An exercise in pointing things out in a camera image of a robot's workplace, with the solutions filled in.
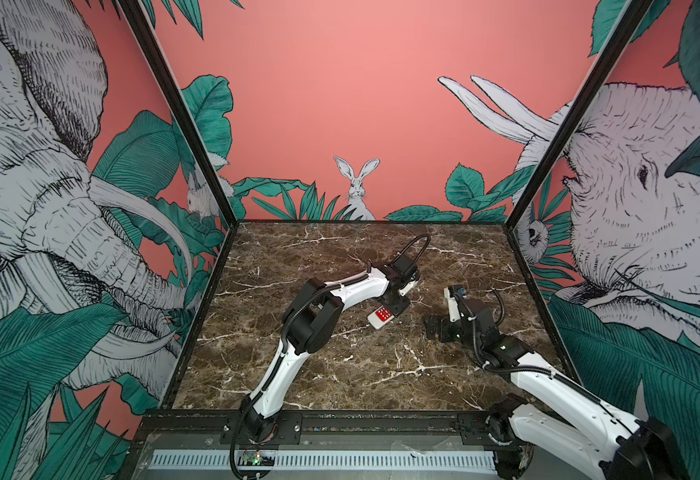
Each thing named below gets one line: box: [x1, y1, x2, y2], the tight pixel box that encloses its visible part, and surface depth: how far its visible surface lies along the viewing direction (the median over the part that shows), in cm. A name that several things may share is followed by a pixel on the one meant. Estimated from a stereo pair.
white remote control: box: [367, 305, 395, 330], surface depth 95 cm
